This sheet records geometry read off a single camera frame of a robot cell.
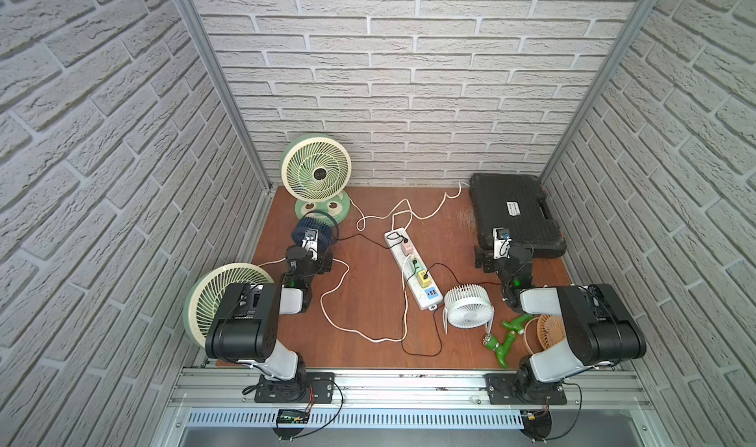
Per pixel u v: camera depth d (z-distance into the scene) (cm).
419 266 89
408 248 93
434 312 87
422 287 89
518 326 83
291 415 72
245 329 45
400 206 103
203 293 70
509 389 73
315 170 90
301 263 73
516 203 106
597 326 46
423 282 86
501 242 80
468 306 76
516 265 72
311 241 81
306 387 73
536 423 71
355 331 83
